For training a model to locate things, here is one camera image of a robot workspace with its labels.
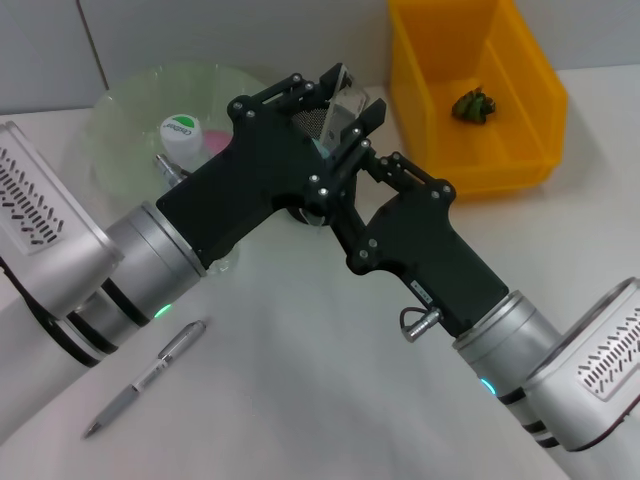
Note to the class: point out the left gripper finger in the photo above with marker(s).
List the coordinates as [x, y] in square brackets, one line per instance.
[290, 95]
[345, 160]

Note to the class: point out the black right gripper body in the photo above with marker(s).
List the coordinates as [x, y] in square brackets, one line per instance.
[425, 250]

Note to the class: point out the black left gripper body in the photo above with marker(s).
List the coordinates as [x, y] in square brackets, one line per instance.
[250, 175]

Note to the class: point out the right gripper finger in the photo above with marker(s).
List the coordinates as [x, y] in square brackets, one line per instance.
[405, 172]
[352, 225]

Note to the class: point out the pink toy peach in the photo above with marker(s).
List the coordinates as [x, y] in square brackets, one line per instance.
[215, 140]

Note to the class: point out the clear green-label water bottle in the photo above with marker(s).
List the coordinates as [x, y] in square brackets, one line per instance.
[180, 135]

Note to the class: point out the green plastic wrapper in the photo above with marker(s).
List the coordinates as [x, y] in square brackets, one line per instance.
[472, 106]

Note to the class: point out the silver ballpoint pen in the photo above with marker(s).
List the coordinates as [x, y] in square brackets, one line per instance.
[150, 375]

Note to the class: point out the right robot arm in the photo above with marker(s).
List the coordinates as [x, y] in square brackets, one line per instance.
[500, 345]

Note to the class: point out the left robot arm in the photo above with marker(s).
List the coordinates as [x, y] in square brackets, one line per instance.
[145, 250]

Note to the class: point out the black mesh pen holder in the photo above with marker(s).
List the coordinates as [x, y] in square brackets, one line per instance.
[310, 125]

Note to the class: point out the translucent green fruit plate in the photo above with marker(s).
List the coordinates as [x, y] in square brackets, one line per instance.
[130, 115]

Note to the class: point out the yellow plastic bin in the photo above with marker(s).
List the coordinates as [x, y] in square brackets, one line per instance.
[510, 150]

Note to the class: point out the right wrist camera housing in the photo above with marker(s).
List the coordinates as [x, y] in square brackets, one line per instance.
[595, 360]

